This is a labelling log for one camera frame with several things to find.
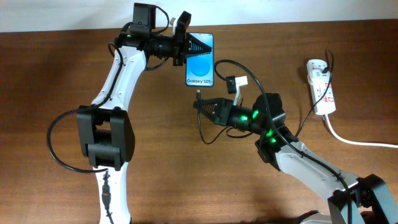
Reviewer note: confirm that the white charger plug adapter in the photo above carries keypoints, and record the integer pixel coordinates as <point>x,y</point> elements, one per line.
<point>317,76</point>

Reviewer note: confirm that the blue Galaxy smartphone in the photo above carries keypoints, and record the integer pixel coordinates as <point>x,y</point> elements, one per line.
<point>200,69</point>

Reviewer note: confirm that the white power strip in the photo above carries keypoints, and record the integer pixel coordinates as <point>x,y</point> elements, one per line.
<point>322,93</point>

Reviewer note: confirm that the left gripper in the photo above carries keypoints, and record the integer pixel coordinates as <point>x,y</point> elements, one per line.
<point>189,40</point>

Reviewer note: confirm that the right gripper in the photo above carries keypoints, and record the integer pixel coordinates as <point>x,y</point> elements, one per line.
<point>222,115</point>

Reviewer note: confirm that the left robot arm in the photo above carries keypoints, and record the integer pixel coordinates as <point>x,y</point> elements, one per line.
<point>106,135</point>

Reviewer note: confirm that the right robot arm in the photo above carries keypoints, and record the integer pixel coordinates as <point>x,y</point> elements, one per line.
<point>350,198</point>

